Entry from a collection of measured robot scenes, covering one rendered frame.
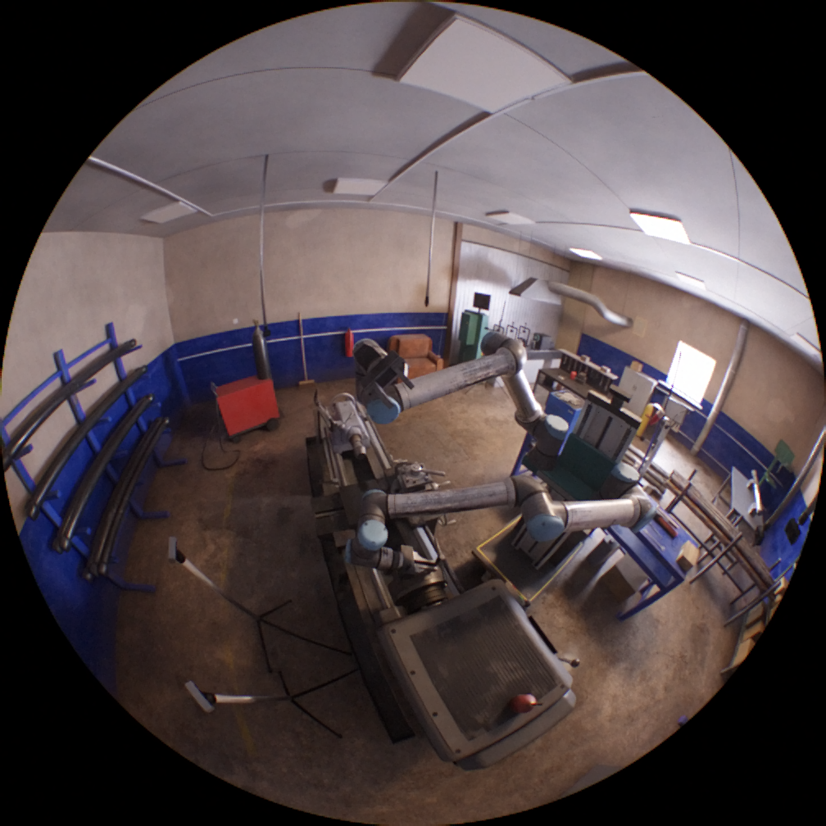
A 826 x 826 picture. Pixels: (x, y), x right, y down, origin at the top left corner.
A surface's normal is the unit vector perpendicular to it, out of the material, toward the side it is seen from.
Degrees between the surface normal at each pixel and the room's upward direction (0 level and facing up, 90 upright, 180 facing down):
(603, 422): 90
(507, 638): 0
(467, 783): 0
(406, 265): 90
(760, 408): 90
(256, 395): 90
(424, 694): 0
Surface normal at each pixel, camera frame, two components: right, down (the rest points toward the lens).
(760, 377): -0.92, 0.15
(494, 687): 0.06, -0.85
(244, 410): 0.68, 0.42
